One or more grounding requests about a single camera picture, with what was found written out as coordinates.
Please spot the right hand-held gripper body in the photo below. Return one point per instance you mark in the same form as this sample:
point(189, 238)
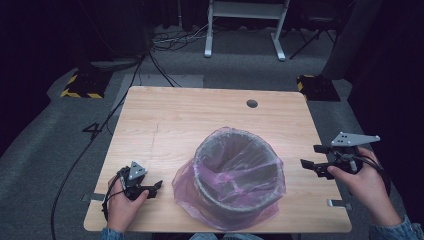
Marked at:
point(350, 139)

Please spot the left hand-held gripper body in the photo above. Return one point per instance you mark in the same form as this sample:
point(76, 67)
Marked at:
point(136, 173)

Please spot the pink plastic trash bag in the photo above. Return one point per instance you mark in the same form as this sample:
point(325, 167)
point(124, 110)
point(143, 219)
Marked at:
point(183, 190)

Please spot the green plastic trash bin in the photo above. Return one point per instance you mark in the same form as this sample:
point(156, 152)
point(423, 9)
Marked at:
point(230, 213)

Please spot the person's left hand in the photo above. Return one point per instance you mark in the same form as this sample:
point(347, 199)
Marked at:
point(120, 210)

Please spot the person's right hand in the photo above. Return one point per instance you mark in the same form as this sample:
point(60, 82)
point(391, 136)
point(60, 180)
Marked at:
point(370, 190)

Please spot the black yellow striped stand base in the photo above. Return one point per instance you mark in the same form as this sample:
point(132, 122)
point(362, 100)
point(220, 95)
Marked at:
point(318, 88)
point(86, 83)

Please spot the person's blue jeans legs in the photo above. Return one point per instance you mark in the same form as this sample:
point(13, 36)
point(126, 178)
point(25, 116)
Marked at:
point(230, 236)

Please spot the grey column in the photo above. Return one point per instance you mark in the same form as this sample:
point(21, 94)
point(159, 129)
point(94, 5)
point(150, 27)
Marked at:
point(353, 36)

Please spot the black tripod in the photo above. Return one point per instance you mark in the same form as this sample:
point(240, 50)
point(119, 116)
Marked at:
point(313, 36)

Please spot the metal table edge bracket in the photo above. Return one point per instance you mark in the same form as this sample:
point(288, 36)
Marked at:
point(340, 204)
point(91, 197)

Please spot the white metal desk frame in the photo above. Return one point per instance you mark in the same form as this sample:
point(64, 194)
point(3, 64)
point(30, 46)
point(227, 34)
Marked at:
point(246, 10)

